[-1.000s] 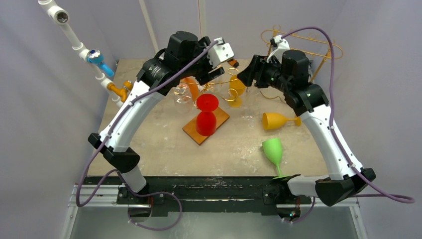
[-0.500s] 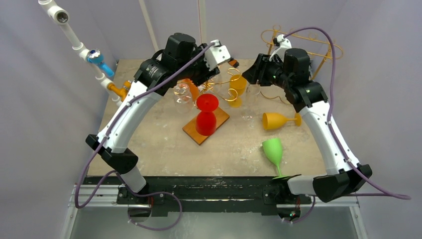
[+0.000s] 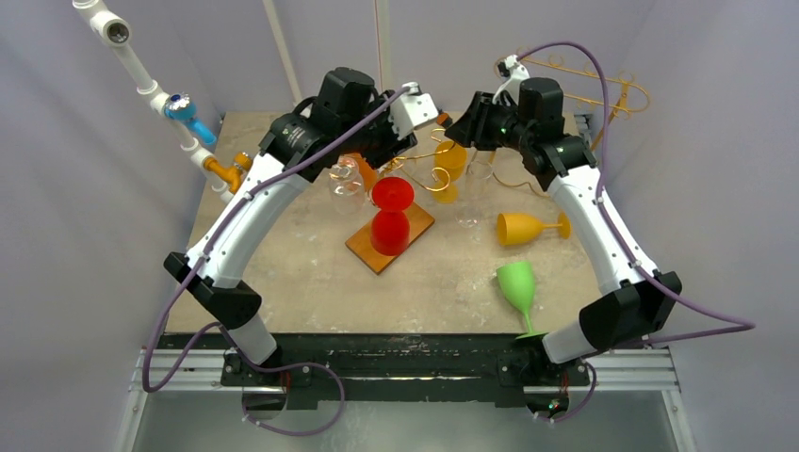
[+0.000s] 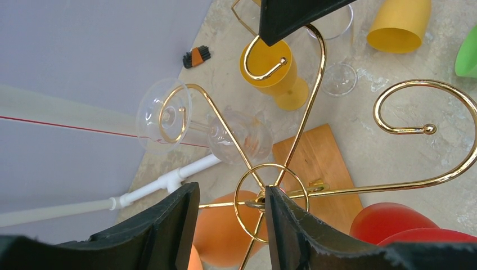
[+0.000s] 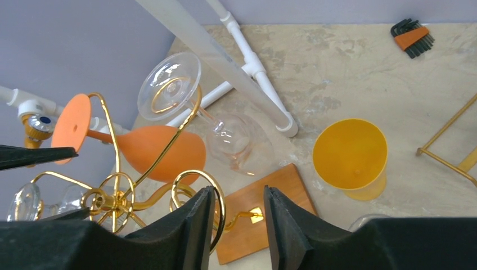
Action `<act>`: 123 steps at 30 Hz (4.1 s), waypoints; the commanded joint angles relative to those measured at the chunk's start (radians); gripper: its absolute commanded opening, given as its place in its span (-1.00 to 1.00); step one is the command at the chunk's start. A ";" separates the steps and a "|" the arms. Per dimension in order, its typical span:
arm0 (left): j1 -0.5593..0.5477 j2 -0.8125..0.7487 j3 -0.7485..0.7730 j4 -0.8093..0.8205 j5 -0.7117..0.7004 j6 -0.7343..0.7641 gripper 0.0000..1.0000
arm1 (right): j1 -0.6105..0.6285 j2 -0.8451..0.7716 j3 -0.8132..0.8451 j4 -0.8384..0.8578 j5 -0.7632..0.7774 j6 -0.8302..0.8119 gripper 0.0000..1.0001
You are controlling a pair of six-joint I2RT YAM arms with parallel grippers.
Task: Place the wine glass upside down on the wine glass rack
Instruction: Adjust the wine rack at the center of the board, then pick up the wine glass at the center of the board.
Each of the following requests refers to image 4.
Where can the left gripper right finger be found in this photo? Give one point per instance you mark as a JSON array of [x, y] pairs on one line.
[[299, 240]]

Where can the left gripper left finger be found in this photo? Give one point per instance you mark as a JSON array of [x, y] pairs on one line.
[[159, 237]]

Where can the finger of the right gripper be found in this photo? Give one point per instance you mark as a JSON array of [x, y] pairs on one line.
[[280, 18]]

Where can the orange wine glass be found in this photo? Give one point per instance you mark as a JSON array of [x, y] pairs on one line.
[[219, 239]]

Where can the red wine glass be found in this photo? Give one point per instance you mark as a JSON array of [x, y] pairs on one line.
[[387, 222]]

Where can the clear flute glass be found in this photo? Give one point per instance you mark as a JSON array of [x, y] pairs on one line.
[[340, 78]]

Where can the clear round wine glass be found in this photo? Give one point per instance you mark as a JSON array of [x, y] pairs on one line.
[[165, 120]]

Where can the yellow wine glass back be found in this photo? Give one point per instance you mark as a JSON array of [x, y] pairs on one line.
[[290, 92]]

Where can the yellow wine glass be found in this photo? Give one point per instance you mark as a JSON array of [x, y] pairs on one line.
[[290, 92], [400, 26]]

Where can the yellow wine glass front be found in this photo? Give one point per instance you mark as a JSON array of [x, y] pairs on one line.
[[400, 26]]

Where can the gold wine glass rack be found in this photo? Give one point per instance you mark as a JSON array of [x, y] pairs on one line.
[[314, 173]]

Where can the green wine glass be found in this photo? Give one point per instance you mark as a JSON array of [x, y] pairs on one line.
[[465, 63]]

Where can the black orange small clip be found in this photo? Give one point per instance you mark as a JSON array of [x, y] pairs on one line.
[[196, 56]]

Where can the gold wire bottle rack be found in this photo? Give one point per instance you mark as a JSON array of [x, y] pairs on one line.
[[247, 12]]

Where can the white PVC pipe frame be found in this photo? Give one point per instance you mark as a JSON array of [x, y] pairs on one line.
[[170, 181]]

